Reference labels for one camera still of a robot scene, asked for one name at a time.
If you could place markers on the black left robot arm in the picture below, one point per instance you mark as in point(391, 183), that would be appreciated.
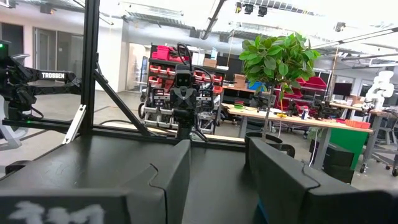
point(34, 88)

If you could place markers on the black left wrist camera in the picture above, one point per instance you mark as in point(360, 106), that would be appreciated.
point(183, 77)

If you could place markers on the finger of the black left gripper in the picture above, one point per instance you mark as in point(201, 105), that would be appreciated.
point(177, 98)
point(191, 98)

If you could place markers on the brown cardboard box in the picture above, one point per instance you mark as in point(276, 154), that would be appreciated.
point(240, 81)

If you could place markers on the green potted plant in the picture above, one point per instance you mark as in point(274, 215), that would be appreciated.
point(276, 62)

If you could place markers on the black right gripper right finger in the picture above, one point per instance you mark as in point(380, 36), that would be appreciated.
point(280, 180)

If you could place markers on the dark monitor screen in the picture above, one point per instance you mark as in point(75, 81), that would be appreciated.
point(342, 89)

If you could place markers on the red storage bin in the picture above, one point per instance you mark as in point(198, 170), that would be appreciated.
point(314, 83)

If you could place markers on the white office chair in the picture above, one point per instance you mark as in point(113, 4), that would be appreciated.
point(9, 140)

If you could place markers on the blue microfiber towel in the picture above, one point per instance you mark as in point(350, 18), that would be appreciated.
point(261, 214)

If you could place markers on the black ceiling light cluster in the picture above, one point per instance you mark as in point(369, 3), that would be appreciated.
point(248, 7)

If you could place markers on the wooden workbench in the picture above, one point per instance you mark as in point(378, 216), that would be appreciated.
point(311, 119)

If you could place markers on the black angled frame brace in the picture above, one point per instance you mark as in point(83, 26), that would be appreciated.
point(124, 107)

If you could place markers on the orange parts tray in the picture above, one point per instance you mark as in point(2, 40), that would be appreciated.
point(357, 124)

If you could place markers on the black vertical frame post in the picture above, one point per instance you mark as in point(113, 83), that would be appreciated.
point(90, 62)

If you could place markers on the white corner bracket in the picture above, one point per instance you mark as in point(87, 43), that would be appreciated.
point(74, 124)

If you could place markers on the white robot figure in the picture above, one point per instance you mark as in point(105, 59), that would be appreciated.
point(381, 87)

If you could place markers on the black table frame rail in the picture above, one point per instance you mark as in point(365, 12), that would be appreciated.
point(46, 124)

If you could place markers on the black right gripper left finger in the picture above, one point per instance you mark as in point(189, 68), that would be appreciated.
point(174, 180)

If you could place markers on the black camera robot on stand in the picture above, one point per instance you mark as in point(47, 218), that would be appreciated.
point(158, 68)

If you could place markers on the black box stack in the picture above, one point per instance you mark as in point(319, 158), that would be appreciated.
point(339, 161)

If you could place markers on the green cabinet panel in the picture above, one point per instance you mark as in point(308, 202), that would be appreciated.
point(349, 143)

